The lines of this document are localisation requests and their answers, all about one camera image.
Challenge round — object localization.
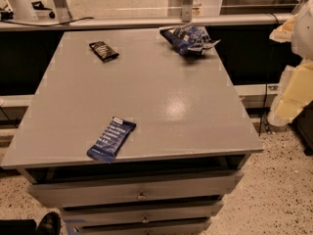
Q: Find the middle grey drawer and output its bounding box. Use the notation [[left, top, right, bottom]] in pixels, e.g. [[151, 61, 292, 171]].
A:
[[62, 199, 223, 226]]

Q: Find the blue rxbar blueberry bar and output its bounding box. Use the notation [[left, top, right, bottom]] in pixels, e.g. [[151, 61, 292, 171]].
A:
[[87, 117, 136, 164]]

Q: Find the black snack bar wrapper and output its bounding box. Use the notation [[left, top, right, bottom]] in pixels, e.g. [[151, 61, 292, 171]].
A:
[[89, 41, 119, 62]]

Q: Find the grey metal rail frame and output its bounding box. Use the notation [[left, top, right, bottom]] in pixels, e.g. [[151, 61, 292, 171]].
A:
[[1, 0, 308, 30]]

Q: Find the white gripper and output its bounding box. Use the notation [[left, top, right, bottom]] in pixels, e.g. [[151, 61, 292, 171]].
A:
[[267, 0, 313, 126]]

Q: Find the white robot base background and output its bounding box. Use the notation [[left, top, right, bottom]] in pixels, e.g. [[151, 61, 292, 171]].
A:
[[0, 0, 38, 21]]

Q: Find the black shoe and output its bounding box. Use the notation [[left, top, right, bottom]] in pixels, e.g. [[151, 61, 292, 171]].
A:
[[35, 211, 61, 235]]

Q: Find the grey drawer cabinet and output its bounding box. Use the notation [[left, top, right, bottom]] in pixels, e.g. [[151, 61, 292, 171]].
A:
[[0, 27, 264, 235]]

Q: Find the black cable on rail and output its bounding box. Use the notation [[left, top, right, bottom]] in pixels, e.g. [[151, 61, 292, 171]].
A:
[[0, 16, 96, 27]]

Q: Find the black hanging cable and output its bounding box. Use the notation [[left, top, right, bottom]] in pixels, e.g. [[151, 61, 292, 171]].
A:
[[258, 13, 281, 137]]

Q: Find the blue potato chip bag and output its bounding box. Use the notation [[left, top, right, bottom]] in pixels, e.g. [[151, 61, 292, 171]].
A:
[[159, 23, 219, 56]]

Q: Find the bottom grey drawer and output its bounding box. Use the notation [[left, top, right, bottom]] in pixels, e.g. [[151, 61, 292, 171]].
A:
[[67, 218, 211, 235]]

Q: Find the top grey drawer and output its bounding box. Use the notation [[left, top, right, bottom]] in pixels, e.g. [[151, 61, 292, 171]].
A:
[[28, 169, 244, 208]]

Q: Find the grey drawer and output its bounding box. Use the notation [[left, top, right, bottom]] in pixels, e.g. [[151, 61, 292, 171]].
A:
[[67, 218, 211, 235], [62, 199, 223, 226], [28, 169, 244, 208]]

